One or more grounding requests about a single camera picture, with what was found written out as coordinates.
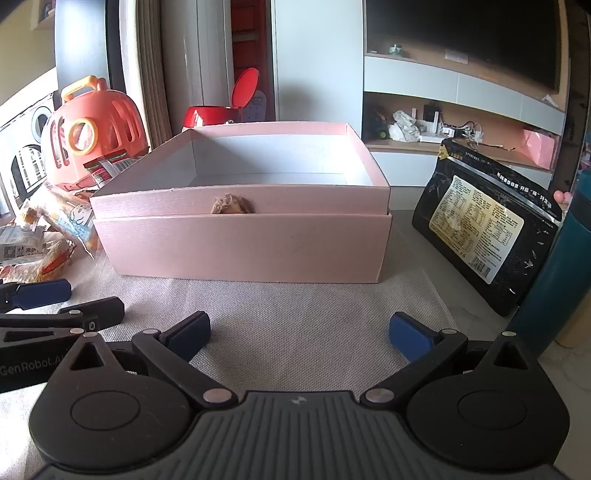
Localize white plastic bag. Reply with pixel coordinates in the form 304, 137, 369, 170
390, 111, 422, 142

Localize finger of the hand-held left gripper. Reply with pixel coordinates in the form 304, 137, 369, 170
0, 279, 72, 311
0, 298, 125, 343

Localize black television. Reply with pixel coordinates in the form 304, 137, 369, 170
365, 0, 561, 90

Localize black snack bag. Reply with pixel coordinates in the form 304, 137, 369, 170
412, 138, 566, 317

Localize clear bread packet red print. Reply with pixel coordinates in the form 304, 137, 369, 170
0, 240, 77, 283

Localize bread packet with blue cartoon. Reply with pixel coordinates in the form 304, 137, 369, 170
46, 182, 100, 257

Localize orange toy carrier basket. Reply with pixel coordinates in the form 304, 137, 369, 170
46, 76, 149, 191

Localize pink paper bag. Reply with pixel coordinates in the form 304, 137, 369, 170
522, 128, 561, 169

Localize teal bottle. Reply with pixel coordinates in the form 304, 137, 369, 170
510, 211, 591, 360

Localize grey washing machine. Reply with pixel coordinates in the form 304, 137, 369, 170
28, 95, 58, 139

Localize white snack packet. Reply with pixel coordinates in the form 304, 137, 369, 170
0, 226, 45, 265

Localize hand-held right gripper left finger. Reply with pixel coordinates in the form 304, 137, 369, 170
69, 311, 234, 411

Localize red green snack packet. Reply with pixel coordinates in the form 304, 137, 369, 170
83, 150, 139, 189

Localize red bin with lid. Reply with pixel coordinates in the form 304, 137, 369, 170
183, 68, 259, 131

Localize white router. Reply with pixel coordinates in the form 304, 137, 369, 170
416, 108, 462, 145

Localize beige curtain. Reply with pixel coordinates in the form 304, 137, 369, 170
134, 0, 175, 139

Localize white wall cabinet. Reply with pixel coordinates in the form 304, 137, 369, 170
362, 0, 568, 188

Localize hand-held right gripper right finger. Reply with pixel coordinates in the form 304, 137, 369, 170
361, 313, 541, 408

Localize pink cardboard box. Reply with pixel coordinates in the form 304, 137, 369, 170
90, 122, 393, 284

